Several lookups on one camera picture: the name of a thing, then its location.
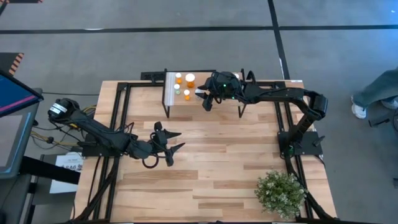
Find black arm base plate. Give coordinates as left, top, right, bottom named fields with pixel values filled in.
left=81, top=136, right=125, bottom=157
left=277, top=130, right=326, bottom=156

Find tilted computer monitor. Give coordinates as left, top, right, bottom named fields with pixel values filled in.
left=0, top=68, right=44, bottom=118

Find white printed paper sheet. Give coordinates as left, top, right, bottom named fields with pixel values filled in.
left=49, top=152, right=85, bottom=194

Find black support beam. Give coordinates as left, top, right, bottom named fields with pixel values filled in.
left=20, top=155, right=81, bottom=185

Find artificial green plant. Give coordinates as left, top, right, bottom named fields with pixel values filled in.
left=254, top=170, right=307, bottom=220

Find black metal rail frame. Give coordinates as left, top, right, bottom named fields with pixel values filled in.
left=73, top=81, right=165, bottom=223
left=245, top=80, right=338, bottom=223

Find wooden shelf black legs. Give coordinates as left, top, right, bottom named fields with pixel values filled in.
left=161, top=68, right=249, bottom=119

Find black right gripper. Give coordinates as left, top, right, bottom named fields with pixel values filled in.
left=197, top=70, right=245, bottom=112

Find grey chair base leg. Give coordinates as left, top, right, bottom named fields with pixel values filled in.
left=368, top=108, right=398, bottom=128

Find black power strip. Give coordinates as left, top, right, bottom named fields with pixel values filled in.
left=140, top=70, right=166, bottom=82

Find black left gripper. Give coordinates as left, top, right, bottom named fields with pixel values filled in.
left=129, top=121, right=186, bottom=167

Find person's leg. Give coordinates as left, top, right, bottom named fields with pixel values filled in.
left=353, top=67, right=398, bottom=108

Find wide orange pill bottle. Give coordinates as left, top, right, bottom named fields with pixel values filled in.
left=185, top=73, right=197, bottom=88

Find thin black floor cable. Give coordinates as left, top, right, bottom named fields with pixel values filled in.
left=42, top=91, right=101, bottom=96

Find person's shoe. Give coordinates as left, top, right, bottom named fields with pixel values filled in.
left=381, top=96, right=398, bottom=110
left=351, top=96, right=368, bottom=119

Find yellow cable bundle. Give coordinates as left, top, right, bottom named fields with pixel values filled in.
left=30, top=105, right=98, bottom=149

